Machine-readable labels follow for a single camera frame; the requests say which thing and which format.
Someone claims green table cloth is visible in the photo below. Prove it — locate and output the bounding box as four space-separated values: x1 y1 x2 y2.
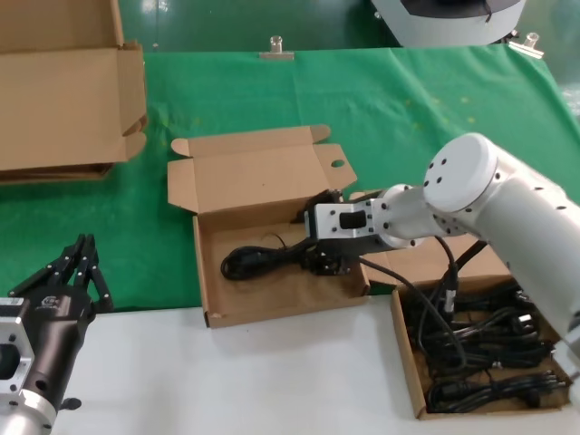
0 44 580 314

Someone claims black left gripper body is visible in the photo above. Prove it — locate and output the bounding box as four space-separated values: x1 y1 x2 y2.
22 292 96 407

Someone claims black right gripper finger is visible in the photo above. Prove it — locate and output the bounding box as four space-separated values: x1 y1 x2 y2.
304 247 353 276
292 188 342 224

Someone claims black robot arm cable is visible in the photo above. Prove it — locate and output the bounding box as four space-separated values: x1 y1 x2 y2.
357 235 488 368

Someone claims silver binder clip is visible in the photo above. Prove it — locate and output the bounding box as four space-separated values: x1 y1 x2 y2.
507 32 544 59
258 36 295 62

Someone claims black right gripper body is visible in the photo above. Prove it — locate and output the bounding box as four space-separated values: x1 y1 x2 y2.
316 238 363 258

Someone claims open brown cardboard mailer box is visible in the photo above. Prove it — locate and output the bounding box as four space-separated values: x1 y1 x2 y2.
349 189 573 421
166 124 371 329

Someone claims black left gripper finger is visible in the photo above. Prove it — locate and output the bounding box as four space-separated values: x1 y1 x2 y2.
74 234 114 316
8 234 90 300

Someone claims large open cardboard box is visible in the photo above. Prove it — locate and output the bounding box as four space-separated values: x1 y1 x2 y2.
0 0 149 171

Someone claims white wheeled robot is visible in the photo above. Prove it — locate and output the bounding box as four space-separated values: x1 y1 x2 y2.
371 0 529 48

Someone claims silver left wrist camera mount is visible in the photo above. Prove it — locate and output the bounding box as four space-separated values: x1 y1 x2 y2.
0 296 36 398

